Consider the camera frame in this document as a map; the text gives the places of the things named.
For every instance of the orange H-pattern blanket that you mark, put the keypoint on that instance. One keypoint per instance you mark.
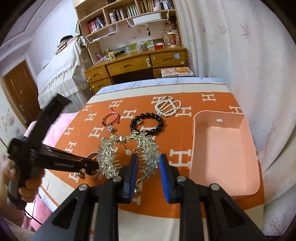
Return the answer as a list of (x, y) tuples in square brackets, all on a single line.
[(176, 138)]

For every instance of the wooden bookshelf hutch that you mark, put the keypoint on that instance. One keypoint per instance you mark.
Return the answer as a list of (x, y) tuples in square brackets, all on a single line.
[(124, 25)]

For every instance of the white floral curtain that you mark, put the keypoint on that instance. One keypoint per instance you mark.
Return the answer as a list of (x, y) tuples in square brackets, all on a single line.
[(250, 45)]

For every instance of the pink jewelry tray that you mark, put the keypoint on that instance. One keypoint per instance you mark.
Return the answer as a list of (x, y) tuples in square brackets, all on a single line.
[(223, 152)]

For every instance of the light blue bed sheet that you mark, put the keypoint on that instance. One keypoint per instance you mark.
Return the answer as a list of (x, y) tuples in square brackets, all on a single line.
[(159, 82)]

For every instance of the printed cardboard box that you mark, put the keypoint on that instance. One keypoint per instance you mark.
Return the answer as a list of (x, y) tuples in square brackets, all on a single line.
[(176, 72)]

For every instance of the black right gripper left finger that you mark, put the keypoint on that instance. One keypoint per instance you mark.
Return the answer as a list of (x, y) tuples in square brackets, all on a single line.
[(73, 218)]

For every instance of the pink blanket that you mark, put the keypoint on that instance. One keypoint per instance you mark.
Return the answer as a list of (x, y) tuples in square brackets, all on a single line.
[(53, 191)]

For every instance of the pink smart watch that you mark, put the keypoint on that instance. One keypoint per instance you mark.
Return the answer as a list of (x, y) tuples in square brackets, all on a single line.
[(93, 171)]

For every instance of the brown wooden door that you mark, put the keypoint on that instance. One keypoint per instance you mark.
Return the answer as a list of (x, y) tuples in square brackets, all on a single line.
[(24, 92)]

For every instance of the wooden desk with drawers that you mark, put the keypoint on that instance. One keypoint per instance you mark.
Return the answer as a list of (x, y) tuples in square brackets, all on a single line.
[(136, 65)]

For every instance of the blue flower brooch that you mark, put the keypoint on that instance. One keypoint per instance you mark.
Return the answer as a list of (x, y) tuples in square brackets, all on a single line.
[(111, 129)]

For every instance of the red white paper cup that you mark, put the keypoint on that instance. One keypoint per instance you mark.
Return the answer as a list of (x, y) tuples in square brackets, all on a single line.
[(172, 36)]

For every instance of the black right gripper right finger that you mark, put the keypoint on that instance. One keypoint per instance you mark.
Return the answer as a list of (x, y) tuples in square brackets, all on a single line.
[(225, 220)]

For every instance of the white lace covered furniture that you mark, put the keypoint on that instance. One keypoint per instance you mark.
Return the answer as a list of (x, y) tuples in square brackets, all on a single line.
[(65, 75)]

